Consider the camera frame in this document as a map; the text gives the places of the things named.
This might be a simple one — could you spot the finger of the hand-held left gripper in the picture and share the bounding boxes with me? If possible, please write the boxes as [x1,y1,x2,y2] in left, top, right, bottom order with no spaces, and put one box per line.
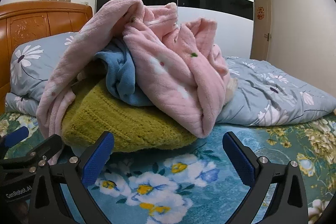
[0,126,29,159]
[0,134,65,172]

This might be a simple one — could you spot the grey-blue floral pillow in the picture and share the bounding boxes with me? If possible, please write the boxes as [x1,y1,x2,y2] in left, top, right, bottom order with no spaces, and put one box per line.
[12,32,82,88]

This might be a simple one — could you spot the blue fleece garment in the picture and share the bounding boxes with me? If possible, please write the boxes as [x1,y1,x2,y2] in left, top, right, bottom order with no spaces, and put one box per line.
[93,39,155,106]

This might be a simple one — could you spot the wooden headboard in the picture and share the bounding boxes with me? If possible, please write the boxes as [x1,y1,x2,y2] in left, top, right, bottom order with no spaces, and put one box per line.
[0,1,93,114]

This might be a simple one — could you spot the teal floral bed blanket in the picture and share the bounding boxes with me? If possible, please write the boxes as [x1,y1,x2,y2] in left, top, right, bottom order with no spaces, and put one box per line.
[0,111,336,224]

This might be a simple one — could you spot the beige room door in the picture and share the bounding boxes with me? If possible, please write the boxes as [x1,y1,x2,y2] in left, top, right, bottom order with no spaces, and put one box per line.
[249,0,272,62]

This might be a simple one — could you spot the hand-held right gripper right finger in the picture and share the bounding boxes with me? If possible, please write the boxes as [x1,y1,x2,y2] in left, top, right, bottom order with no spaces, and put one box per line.
[223,132,309,224]

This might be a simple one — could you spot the olive green knit sweater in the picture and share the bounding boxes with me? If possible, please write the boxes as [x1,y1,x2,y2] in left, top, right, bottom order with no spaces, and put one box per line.
[62,77,197,153]

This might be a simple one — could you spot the grey-blue floral quilt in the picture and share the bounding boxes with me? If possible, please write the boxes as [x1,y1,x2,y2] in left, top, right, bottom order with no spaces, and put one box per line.
[5,56,336,126]

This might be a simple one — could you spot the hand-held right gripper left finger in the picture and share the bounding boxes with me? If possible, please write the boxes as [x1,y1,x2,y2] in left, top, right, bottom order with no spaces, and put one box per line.
[29,132,114,224]

